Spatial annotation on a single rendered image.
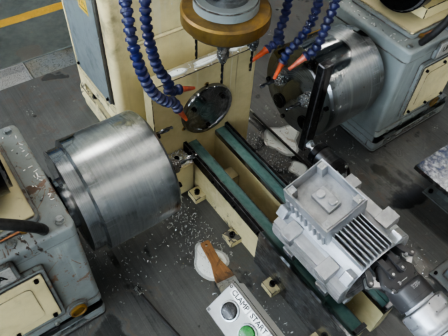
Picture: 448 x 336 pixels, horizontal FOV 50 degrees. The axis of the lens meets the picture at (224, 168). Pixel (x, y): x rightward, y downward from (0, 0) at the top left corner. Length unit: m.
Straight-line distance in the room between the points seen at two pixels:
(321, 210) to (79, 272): 0.48
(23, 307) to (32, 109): 0.79
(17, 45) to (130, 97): 2.12
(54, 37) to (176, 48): 2.14
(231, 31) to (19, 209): 0.49
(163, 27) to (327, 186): 0.54
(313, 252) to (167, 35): 0.61
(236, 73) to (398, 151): 0.58
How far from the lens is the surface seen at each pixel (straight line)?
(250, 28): 0.92
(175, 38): 1.20
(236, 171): 1.29
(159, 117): 1.14
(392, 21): 1.33
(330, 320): 1.04
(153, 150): 0.94
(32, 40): 3.31
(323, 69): 1.00
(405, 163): 1.50
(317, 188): 0.95
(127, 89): 1.21
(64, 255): 0.91
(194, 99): 1.15
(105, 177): 0.91
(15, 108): 1.62
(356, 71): 1.21
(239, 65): 1.20
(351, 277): 0.91
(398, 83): 1.32
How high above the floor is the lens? 1.85
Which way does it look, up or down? 51 degrees down
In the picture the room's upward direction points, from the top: 4 degrees clockwise
